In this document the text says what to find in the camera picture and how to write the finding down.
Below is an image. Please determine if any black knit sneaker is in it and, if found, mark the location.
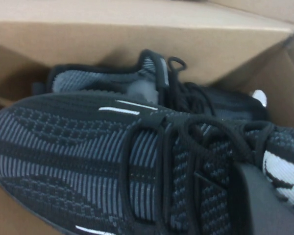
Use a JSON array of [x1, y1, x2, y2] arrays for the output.
[[31, 48, 270, 118], [0, 92, 294, 235]]

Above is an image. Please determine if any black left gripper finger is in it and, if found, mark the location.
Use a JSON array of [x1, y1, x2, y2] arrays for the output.
[[239, 163, 294, 235]]

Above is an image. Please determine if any brown cardboard shoe box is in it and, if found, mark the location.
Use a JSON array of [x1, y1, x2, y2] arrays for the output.
[[0, 0, 294, 235]]

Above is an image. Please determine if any white foam shoe insert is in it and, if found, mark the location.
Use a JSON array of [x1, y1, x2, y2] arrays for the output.
[[126, 80, 160, 103]]

